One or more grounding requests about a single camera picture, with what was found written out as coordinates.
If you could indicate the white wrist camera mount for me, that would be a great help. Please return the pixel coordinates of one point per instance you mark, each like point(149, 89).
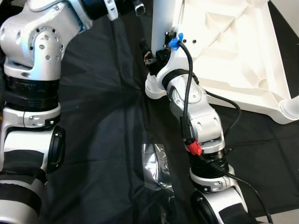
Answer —
point(110, 9)
point(175, 60)

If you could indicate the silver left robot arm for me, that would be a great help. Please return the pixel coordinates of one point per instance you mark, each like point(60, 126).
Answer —
point(32, 42)

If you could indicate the white plastic table top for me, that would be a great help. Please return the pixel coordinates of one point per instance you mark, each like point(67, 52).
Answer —
point(233, 46)

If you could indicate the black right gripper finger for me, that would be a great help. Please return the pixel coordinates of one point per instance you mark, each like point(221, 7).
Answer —
point(145, 46)

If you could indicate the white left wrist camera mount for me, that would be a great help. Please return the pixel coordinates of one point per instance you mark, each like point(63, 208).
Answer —
point(110, 9)

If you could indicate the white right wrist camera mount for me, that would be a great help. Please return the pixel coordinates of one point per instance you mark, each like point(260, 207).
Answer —
point(175, 60)

